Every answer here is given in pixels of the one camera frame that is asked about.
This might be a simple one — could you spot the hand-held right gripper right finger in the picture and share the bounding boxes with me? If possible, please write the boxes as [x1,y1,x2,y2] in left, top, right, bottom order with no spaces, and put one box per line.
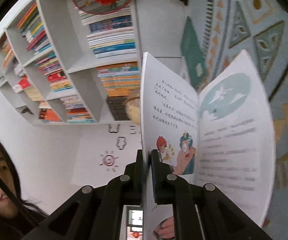
[150,149,273,240]

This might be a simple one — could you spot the dark blue picture book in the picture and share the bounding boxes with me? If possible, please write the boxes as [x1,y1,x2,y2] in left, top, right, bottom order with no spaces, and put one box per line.
[139,49,277,240]

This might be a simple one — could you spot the teal green book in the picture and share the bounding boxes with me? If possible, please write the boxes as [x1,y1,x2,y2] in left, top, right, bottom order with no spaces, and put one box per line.
[180,16,207,89]

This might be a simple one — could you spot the window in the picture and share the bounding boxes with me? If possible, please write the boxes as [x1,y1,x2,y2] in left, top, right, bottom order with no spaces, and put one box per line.
[123,204,144,240]

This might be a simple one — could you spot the short row of colourful books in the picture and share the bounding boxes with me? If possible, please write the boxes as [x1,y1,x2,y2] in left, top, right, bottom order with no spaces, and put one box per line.
[17,2,52,55]

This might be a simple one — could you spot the row of white blue books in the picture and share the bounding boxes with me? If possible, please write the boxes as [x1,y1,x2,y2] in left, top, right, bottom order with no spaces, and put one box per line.
[78,5,137,59]

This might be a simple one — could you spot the row of thin mixed books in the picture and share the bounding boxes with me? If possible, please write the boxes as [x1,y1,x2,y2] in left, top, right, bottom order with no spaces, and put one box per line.
[0,34,59,123]

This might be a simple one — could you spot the white bookshelf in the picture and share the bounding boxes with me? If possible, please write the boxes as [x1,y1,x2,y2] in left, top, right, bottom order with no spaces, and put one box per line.
[0,0,144,126]

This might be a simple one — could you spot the antique desk globe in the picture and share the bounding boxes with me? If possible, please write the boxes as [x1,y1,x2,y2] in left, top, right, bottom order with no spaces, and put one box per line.
[124,90,142,125]

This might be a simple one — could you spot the row of black hardcover volumes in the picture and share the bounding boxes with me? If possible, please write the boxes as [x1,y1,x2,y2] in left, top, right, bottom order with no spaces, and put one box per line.
[106,96,131,122]

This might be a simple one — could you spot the row of orange colourful books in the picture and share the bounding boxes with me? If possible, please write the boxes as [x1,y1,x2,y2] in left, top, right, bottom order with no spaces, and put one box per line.
[96,61,142,97]

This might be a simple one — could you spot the patterned blue table mat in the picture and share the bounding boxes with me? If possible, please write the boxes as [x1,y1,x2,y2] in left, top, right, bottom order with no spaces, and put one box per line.
[185,0,288,230]

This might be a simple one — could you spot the long row of colourful books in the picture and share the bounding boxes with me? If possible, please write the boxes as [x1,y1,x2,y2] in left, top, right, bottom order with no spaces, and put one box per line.
[35,51,96,123]

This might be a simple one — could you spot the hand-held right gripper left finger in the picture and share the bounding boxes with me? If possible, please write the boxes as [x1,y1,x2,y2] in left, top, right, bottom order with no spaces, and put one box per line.
[21,149,144,240]

